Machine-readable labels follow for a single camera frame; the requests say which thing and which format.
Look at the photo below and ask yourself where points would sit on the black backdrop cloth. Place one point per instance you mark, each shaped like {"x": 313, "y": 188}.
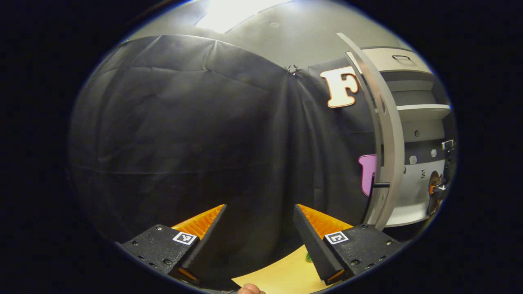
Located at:
{"x": 184, "y": 134}

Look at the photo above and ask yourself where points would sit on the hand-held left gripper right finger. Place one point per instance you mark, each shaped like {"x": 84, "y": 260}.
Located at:
{"x": 312, "y": 241}

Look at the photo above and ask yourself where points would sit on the small green object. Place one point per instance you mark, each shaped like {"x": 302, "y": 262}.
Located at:
{"x": 309, "y": 257}

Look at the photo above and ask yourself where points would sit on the white cabinet drawer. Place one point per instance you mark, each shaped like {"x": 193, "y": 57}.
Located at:
{"x": 384, "y": 61}

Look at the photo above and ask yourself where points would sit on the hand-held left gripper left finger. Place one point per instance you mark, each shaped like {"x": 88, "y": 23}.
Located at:
{"x": 208, "y": 245}

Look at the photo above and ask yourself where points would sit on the white shoe cabinet door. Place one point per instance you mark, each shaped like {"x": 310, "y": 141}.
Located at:
{"x": 394, "y": 134}

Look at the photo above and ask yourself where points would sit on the white shoe cabinet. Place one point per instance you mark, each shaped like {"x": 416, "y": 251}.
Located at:
{"x": 408, "y": 196}

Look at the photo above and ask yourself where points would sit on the white cabinet shelf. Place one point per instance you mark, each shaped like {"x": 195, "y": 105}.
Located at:
{"x": 423, "y": 110}

